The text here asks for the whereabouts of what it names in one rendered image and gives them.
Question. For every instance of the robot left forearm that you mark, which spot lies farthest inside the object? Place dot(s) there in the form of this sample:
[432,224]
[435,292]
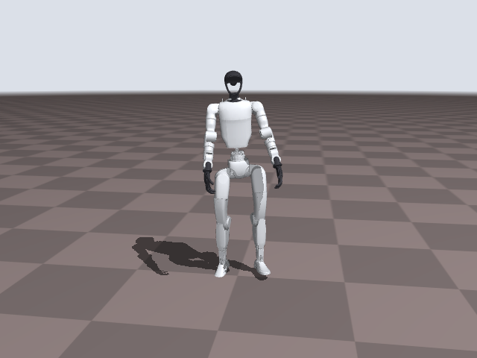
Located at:
[272,149]

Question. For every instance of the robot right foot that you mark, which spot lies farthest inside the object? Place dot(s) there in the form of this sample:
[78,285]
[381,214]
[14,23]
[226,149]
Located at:
[222,269]

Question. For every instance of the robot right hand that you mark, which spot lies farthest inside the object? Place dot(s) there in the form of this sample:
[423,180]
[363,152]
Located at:
[207,179]

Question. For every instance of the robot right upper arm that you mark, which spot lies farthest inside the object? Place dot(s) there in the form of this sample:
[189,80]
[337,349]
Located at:
[211,113]

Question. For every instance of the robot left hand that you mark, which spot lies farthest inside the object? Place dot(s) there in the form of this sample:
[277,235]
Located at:
[277,165]

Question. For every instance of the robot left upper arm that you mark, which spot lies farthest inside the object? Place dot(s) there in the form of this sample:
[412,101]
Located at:
[261,118]

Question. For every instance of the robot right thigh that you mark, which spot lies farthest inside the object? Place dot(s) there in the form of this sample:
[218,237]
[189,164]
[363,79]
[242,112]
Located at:
[222,188]

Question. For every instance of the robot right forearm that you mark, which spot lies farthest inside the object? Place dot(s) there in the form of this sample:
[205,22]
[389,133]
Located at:
[208,152]

